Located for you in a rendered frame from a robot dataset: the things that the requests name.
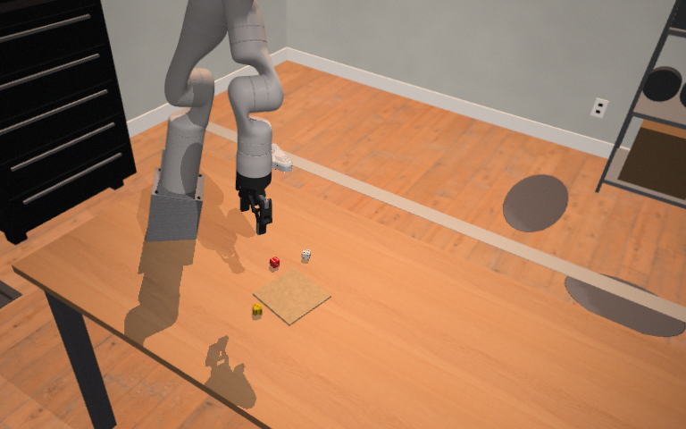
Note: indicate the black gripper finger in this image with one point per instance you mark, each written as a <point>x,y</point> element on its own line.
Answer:
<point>265,212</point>
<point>244,204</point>

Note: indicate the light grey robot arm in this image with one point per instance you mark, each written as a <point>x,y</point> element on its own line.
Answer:
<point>205,25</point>

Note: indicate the tan flat mat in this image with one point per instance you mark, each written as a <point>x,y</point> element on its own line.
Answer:
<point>292,296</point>

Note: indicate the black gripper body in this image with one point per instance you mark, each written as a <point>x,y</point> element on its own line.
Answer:
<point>254,185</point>

